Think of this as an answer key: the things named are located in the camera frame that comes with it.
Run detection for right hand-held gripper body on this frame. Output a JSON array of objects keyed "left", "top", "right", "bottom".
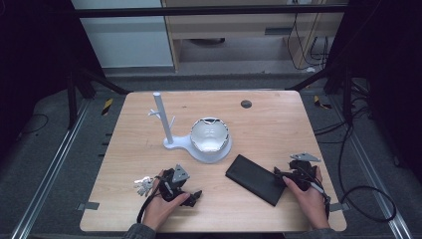
[{"left": 288, "top": 151, "right": 322, "bottom": 192}]

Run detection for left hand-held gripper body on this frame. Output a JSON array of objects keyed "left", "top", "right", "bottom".
[{"left": 157, "top": 163, "right": 191, "bottom": 203}]

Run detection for silver bunch of keys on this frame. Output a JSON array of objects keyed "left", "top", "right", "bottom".
[{"left": 133, "top": 175, "right": 156, "bottom": 197}]

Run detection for black wallet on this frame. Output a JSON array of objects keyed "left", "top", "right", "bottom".
[{"left": 225, "top": 153, "right": 288, "bottom": 207}]

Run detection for person's left hand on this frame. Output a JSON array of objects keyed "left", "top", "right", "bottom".
[{"left": 141, "top": 169, "right": 192, "bottom": 232}]

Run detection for person's right hand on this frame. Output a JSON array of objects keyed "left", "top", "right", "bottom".
[{"left": 282, "top": 165, "right": 331, "bottom": 231}]

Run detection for white key stand with tray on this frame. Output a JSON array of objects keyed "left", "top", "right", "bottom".
[{"left": 147, "top": 92, "right": 233, "bottom": 164}]

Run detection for grey tape piece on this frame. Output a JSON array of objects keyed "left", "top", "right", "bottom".
[
  {"left": 76, "top": 201, "right": 101, "bottom": 212},
  {"left": 329, "top": 201, "right": 350, "bottom": 213}
]

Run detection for white bowl with silver rim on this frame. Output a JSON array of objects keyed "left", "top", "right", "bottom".
[{"left": 189, "top": 117, "right": 231, "bottom": 153}]

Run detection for yellow black striped tape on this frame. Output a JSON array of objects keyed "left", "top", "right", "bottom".
[
  {"left": 313, "top": 95, "right": 333, "bottom": 111},
  {"left": 101, "top": 98, "right": 114, "bottom": 117}
]

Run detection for black metal stand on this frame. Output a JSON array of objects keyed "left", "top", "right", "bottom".
[
  {"left": 285, "top": 61, "right": 371, "bottom": 125},
  {"left": 65, "top": 64, "right": 131, "bottom": 130}
]

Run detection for black curtain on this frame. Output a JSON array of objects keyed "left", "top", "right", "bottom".
[
  {"left": 0, "top": 0, "right": 106, "bottom": 160},
  {"left": 326, "top": 0, "right": 422, "bottom": 177}
]

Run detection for light wooden desk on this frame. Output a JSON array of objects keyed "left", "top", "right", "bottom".
[{"left": 160, "top": 0, "right": 349, "bottom": 73}]

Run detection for white cabinet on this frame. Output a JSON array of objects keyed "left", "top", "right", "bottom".
[{"left": 70, "top": 0, "right": 175, "bottom": 70}]

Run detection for black horizontal bar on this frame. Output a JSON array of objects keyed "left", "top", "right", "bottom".
[{"left": 73, "top": 4, "right": 348, "bottom": 19}]

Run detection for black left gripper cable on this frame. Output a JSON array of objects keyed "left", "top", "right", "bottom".
[{"left": 135, "top": 174, "right": 168, "bottom": 224}]

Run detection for black looped floor cable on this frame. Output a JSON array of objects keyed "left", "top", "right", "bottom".
[{"left": 313, "top": 96, "right": 398, "bottom": 224}]

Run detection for aluminium floor rail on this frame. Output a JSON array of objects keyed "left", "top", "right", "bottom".
[
  {"left": 331, "top": 94, "right": 414, "bottom": 239},
  {"left": 9, "top": 99, "right": 92, "bottom": 239}
]

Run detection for black hanging cables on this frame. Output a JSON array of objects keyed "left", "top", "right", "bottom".
[{"left": 286, "top": 0, "right": 330, "bottom": 72}]

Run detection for thin black floor cable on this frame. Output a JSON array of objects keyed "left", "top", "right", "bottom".
[{"left": 18, "top": 113, "right": 50, "bottom": 136}]

